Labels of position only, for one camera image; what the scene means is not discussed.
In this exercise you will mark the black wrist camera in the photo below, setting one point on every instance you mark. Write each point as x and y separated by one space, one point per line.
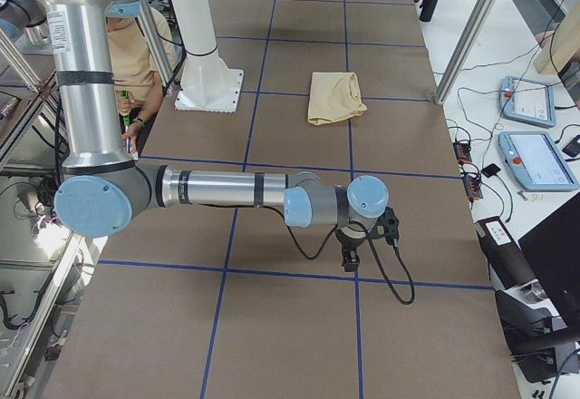
387 227

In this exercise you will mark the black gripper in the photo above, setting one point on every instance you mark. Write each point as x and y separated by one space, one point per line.
348 242

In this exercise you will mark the upper blue teach pendant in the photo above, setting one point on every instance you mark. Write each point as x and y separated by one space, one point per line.
527 101

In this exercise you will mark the seated person in beige shirt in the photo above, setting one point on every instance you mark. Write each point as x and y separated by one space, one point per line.
138 85

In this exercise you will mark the black monitor screen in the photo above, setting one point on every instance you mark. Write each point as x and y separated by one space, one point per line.
551 249

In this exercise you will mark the blue teach pendant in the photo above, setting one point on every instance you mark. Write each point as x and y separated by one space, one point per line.
535 162
527 101

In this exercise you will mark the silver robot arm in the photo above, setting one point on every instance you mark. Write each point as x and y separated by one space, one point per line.
105 186

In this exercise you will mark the beige long-sleeve printed shirt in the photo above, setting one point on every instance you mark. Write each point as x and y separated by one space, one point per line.
334 97

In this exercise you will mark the aluminium frame post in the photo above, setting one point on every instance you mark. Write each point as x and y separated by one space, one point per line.
476 20

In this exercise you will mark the lower blue teach pendant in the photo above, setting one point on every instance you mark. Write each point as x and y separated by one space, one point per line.
535 162

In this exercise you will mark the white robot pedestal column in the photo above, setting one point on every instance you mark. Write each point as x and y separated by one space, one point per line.
206 83

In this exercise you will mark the brown paper roll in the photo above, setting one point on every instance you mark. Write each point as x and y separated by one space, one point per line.
507 266

